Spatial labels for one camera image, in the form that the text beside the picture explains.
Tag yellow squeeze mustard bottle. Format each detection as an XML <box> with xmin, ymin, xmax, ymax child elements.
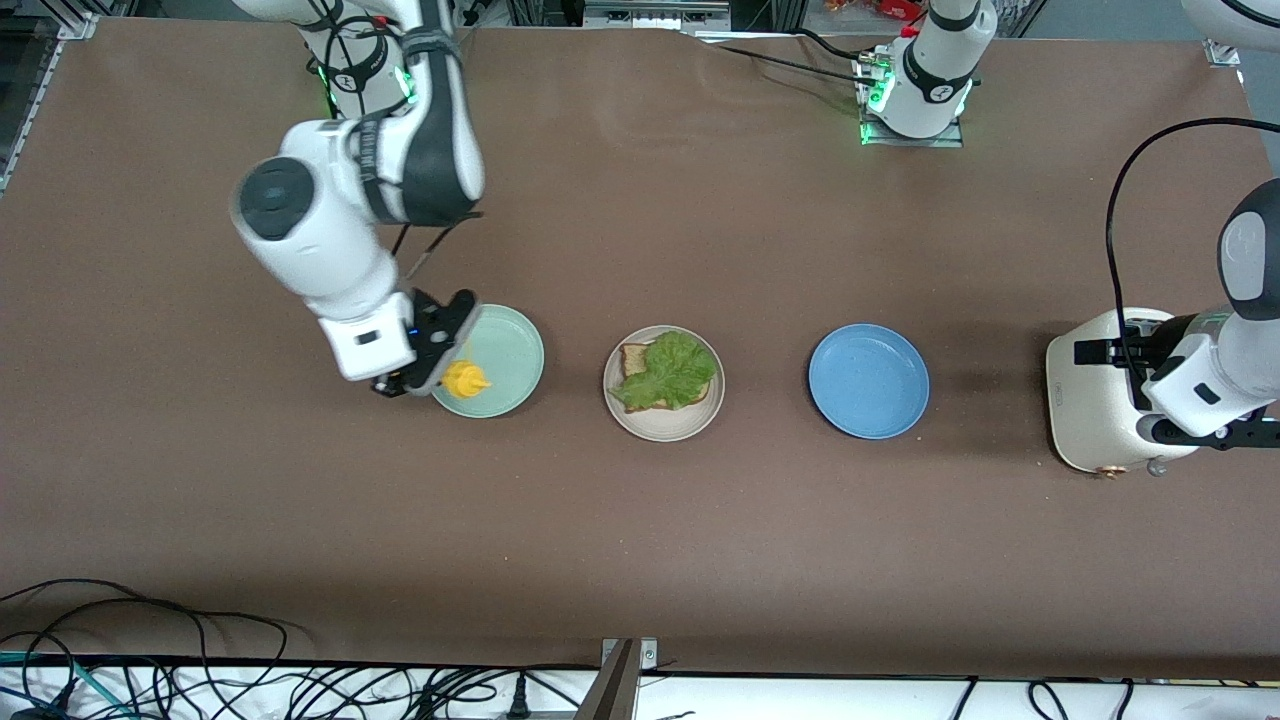
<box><xmin>440</xmin><ymin>360</ymin><xmax>493</xmax><ymax>401</ymax></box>

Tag light brown bread slice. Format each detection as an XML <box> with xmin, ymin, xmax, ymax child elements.
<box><xmin>620</xmin><ymin>343</ymin><xmax>713</xmax><ymax>413</ymax></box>

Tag green lettuce leaf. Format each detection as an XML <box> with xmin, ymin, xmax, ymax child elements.
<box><xmin>610</xmin><ymin>332</ymin><xmax>718</xmax><ymax>411</ymax></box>

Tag mint green round plate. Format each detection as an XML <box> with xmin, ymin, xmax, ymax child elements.
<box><xmin>430</xmin><ymin>305</ymin><xmax>546</xmax><ymax>419</ymax></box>

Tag beige round plate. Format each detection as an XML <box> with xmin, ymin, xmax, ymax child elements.
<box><xmin>603</xmin><ymin>326</ymin><xmax>726</xmax><ymax>443</ymax></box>

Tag blue round plate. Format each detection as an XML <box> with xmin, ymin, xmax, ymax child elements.
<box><xmin>808</xmin><ymin>323</ymin><xmax>931</xmax><ymax>440</ymax></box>

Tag cream white toaster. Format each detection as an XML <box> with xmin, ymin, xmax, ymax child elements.
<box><xmin>1045</xmin><ymin>307</ymin><xmax>1207</xmax><ymax>477</ymax></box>

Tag grey equipment box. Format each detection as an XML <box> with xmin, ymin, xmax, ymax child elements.
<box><xmin>583</xmin><ymin>0</ymin><xmax>733</xmax><ymax>29</ymax></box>

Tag red packaged items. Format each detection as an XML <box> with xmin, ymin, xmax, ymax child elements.
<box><xmin>825</xmin><ymin>0</ymin><xmax>926</xmax><ymax>23</ymax></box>

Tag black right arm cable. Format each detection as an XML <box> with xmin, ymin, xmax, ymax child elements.
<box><xmin>300</xmin><ymin>0</ymin><xmax>483</xmax><ymax>281</ymax></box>

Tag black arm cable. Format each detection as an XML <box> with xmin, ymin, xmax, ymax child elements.
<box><xmin>1105</xmin><ymin>118</ymin><xmax>1280</xmax><ymax>386</ymax></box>
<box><xmin>300</xmin><ymin>0</ymin><xmax>483</xmax><ymax>281</ymax></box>

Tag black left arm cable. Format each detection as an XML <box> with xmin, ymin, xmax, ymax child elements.
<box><xmin>1105</xmin><ymin>118</ymin><xmax>1280</xmax><ymax>386</ymax></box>

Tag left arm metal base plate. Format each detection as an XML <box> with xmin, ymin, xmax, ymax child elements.
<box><xmin>858</xmin><ymin>50</ymin><xmax>966</xmax><ymax>149</ymax></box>

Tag metal table edge bracket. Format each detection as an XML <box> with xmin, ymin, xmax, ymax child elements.
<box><xmin>575</xmin><ymin>637</ymin><xmax>659</xmax><ymax>720</ymax></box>

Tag long black looped cable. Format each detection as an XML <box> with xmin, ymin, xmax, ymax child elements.
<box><xmin>0</xmin><ymin>578</ymin><xmax>301</xmax><ymax>691</ymax></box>

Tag black base power cable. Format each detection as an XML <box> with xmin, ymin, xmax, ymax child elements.
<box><xmin>685</xmin><ymin>28</ymin><xmax>886</xmax><ymax>93</ymax></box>

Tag teal cable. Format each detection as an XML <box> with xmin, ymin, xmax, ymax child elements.
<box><xmin>0</xmin><ymin>652</ymin><xmax>136</xmax><ymax>719</ymax></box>

